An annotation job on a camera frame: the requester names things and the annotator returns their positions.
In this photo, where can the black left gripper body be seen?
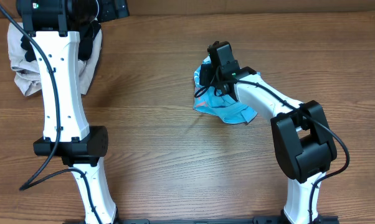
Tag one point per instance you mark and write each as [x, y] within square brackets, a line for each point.
[90, 37]

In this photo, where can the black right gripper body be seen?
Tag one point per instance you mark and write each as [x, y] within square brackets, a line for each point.
[204, 74]

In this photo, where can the black folded garment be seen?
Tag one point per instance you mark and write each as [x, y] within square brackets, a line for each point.
[88, 34]

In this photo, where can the beige folded garment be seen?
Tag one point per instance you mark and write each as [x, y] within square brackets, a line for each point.
[27, 76]

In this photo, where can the light blue printed t-shirt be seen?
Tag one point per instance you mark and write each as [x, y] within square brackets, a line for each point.
[224, 107]

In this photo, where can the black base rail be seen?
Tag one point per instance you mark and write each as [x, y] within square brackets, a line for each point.
[203, 221]

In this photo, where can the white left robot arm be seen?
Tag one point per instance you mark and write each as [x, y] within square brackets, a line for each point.
[52, 28]

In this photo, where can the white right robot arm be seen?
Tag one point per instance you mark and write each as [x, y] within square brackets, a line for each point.
[304, 145]

